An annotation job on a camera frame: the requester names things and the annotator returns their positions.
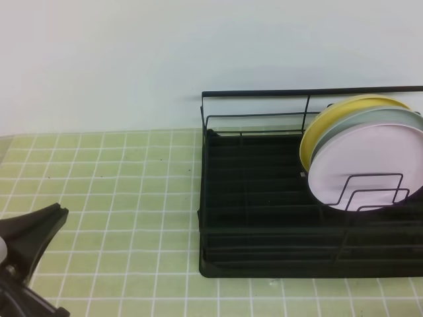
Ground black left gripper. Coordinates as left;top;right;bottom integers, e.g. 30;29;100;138
1;203;70;317

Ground pink round plate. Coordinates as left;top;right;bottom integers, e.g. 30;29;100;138
308;122;422;211

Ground yellow round plate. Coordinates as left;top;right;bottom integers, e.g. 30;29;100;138
299;94;411;171

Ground light green round plate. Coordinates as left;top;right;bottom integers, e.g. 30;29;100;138
311;106;422;160

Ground black wire dish rack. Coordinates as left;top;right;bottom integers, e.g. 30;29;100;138
198;86;422;279

